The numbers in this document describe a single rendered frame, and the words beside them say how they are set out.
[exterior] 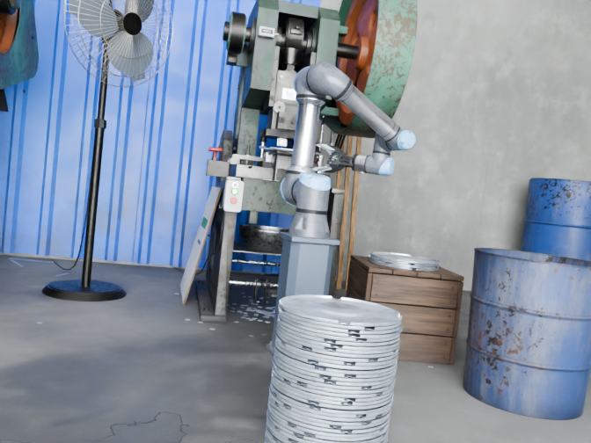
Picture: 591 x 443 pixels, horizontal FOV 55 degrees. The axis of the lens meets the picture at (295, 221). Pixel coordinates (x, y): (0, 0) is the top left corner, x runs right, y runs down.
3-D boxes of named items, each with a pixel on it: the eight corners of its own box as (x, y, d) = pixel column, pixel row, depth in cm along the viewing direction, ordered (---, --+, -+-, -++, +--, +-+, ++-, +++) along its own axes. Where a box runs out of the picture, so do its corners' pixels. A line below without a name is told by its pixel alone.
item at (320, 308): (390, 305, 149) (391, 302, 149) (412, 332, 120) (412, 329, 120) (281, 293, 149) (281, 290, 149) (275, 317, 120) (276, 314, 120)
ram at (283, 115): (302, 132, 269) (310, 68, 268) (272, 127, 266) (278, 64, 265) (295, 134, 286) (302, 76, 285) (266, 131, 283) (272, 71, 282)
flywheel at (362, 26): (434, -41, 253) (377, 9, 323) (390, -50, 248) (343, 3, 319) (415, 121, 255) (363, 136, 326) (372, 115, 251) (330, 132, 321)
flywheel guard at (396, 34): (406, 132, 250) (428, -58, 246) (345, 123, 244) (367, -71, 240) (340, 145, 351) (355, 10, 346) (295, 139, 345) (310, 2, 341)
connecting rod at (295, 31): (303, 88, 270) (311, 15, 269) (278, 83, 268) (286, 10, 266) (295, 94, 291) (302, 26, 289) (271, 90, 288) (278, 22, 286)
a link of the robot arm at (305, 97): (290, 205, 213) (309, 59, 210) (275, 203, 227) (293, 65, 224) (318, 208, 218) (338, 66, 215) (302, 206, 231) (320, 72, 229)
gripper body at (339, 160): (327, 148, 239) (354, 152, 234) (335, 150, 247) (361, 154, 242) (324, 166, 240) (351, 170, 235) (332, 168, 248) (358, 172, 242)
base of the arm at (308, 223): (334, 239, 205) (338, 212, 205) (295, 236, 201) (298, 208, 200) (321, 235, 220) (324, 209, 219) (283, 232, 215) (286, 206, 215)
